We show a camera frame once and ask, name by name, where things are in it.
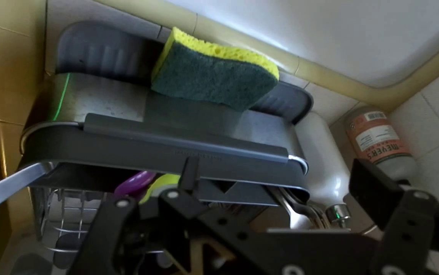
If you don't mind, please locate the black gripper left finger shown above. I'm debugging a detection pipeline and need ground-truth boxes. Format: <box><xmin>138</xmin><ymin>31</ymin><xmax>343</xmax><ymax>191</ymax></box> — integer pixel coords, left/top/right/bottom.
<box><xmin>69</xmin><ymin>188</ymin><xmax>200</xmax><ymax>275</ymax></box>

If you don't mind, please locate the yellow green scrub sponge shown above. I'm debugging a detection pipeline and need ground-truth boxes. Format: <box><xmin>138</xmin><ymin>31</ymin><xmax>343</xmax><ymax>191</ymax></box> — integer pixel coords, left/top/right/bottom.
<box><xmin>150</xmin><ymin>26</ymin><xmax>282</xmax><ymax>113</ymax></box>

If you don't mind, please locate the metal utensil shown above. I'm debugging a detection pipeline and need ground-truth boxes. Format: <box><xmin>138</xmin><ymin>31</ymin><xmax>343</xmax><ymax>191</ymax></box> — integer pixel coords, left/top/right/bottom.
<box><xmin>266</xmin><ymin>185</ymin><xmax>329</xmax><ymax>232</ymax></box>

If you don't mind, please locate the brown pump soap bottle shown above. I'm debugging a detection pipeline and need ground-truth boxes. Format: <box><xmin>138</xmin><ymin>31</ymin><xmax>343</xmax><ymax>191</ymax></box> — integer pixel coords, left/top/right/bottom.
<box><xmin>343</xmin><ymin>104</ymin><xmax>418</xmax><ymax>183</ymax></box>

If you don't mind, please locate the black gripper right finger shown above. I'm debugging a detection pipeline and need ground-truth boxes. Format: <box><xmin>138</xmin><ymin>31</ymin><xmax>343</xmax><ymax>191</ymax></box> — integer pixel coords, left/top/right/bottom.
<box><xmin>349</xmin><ymin>157</ymin><xmax>439</xmax><ymax>275</ymax></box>

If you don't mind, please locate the wire dish rack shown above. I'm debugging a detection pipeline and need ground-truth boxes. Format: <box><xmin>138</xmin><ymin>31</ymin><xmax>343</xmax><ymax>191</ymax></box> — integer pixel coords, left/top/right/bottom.
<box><xmin>31</xmin><ymin>185</ymin><xmax>130</xmax><ymax>257</ymax></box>

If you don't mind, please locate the steel knife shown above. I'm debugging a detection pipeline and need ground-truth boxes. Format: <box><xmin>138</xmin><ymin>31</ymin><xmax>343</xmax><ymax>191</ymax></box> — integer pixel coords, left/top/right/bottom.
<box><xmin>0</xmin><ymin>160</ymin><xmax>51</xmax><ymax>223</ymax></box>

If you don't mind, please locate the grey dishrack caddy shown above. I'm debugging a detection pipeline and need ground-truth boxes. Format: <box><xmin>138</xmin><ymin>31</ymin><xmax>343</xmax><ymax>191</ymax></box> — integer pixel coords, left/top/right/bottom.
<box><xmin>18</xmin><ymin>20</ymin><xmax>315</xmax><ymax>206</ymax></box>

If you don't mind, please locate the white sink basin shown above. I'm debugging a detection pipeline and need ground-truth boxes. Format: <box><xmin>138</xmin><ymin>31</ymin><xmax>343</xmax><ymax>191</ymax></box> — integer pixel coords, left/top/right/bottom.
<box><xmin>95</xmin><ymin>0</ymin><xmax>439</xmax><ymax>112</ymax></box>

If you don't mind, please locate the yellow plastic spoon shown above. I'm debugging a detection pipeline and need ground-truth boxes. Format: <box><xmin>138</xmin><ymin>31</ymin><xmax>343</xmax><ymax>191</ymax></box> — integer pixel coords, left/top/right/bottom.
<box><xmin>138</xmin><ymin>173</ymin><xmax>182</xmax><ymax>206</ymax></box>

